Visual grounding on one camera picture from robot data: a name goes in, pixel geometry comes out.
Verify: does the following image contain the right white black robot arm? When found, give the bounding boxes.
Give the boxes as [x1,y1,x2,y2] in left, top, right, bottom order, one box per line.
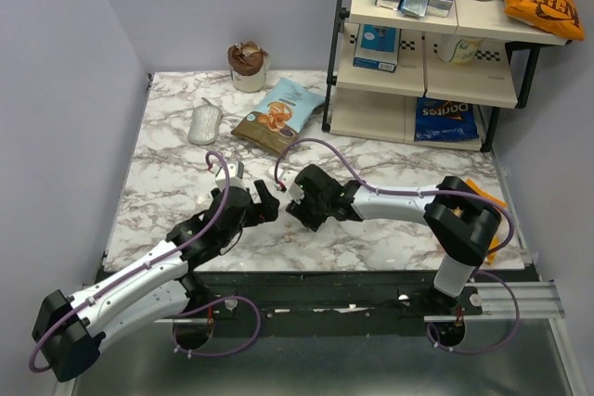
[287,165,502,314]

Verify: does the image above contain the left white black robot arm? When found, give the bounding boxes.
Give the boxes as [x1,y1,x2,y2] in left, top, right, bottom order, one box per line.
[32,180,279,382]

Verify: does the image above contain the light blue chip bag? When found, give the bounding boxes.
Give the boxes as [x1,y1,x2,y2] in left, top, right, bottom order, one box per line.
[231,78,325,155]

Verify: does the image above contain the silver glitter pouch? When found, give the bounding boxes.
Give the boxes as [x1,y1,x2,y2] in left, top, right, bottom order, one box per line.
[187,97,223,146]

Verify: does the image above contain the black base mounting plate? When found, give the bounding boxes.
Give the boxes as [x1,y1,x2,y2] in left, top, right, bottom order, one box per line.
[95,269,484,339]

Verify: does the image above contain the blue Doritos chip bag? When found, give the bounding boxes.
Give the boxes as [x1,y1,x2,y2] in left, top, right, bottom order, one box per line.
[414,96,479,142]

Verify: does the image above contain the brown white paper cup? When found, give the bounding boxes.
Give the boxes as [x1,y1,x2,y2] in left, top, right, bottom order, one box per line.
[227,41,270,93]

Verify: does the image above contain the blue box on shelf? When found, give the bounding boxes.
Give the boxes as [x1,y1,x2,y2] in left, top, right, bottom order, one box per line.
[353,24,400,73]

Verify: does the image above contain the orange snack bag on table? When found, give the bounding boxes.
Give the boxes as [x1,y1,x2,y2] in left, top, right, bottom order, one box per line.
[465,178,507,265]

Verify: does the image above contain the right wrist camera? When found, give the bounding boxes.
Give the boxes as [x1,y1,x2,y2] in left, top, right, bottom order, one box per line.
[279,171,304,204]

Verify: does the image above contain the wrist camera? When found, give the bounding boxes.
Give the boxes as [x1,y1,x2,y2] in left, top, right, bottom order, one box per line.
[215,160,246,191]
[279,171,304,204]

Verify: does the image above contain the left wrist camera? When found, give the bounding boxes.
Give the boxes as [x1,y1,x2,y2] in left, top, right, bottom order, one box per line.
[215,160,246,191]

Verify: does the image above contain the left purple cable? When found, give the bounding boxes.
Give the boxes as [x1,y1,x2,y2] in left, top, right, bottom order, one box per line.
[28,150,264,374]

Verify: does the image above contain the black frame beige shelf rack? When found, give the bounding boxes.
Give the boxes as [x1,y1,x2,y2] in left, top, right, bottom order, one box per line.
[321,0,566,152]

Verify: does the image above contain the aluminium rail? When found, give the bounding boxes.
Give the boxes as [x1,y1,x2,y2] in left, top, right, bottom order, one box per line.
[424,280,562,323]

